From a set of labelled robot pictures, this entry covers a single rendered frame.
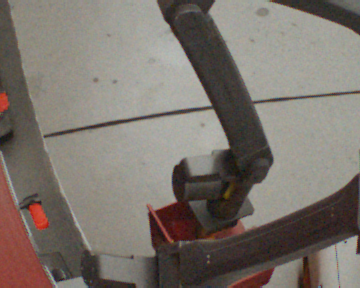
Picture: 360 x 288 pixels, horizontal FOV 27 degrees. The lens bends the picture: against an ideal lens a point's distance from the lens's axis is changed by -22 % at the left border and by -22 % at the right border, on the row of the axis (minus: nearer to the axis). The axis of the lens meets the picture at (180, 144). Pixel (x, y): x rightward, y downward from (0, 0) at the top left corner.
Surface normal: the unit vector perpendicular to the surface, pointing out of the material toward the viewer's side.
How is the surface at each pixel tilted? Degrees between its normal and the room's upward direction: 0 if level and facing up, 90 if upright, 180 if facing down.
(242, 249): 58
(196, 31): 84
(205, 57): 85
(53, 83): 0
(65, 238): 0
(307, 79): 0
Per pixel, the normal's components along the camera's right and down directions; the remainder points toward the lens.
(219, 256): -0.84, -0.16
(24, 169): 0.00, -0.51
